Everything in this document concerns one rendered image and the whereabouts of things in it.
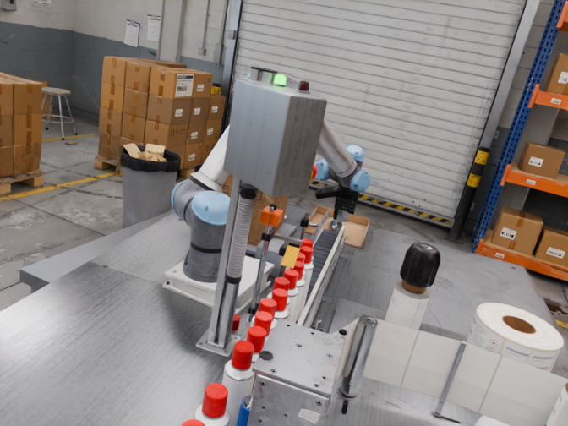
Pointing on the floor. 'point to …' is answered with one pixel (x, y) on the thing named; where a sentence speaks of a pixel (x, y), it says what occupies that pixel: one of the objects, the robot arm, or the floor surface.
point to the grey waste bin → (145, 194)
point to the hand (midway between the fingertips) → (334, 221)
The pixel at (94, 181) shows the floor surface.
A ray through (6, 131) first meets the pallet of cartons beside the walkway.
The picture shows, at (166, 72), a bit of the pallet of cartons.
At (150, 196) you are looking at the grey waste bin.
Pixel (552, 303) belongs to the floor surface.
